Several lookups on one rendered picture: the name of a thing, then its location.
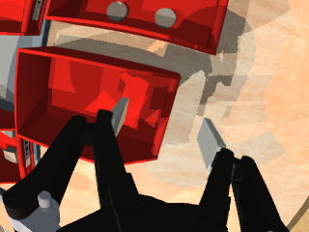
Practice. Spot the grey round disc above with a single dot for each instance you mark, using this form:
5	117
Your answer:
117	11
165	18

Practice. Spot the grey metal block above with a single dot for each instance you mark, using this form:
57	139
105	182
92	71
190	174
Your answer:
11	134

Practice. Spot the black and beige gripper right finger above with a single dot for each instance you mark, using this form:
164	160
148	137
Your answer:
256	209

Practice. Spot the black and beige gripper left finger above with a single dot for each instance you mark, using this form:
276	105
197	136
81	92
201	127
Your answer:
33	203

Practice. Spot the grey metal shelf rack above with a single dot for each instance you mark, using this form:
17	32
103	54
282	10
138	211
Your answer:
8	52

